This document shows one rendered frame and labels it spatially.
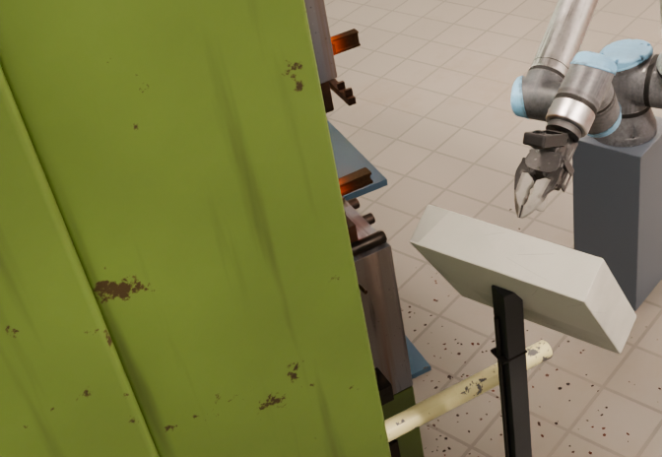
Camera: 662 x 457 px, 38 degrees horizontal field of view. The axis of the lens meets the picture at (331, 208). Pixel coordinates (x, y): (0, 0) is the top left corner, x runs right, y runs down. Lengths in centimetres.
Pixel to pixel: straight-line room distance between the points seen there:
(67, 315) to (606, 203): 200
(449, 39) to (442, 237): 327
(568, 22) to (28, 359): 140
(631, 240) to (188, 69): 196
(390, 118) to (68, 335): 305
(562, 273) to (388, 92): 301
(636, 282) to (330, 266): 167
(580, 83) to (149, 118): 94
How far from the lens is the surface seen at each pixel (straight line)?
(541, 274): 164
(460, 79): 458
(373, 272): 216
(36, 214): 134
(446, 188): 386
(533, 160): 198
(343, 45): 276
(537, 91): 218
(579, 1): 231
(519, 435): 201
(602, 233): 316
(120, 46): 138
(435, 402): 217
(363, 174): 220
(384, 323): 226
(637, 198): 301
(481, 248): 169
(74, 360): 148
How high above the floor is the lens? 224
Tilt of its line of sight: 36 degrees down
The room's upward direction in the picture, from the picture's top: 11 degrees counter-clockwise
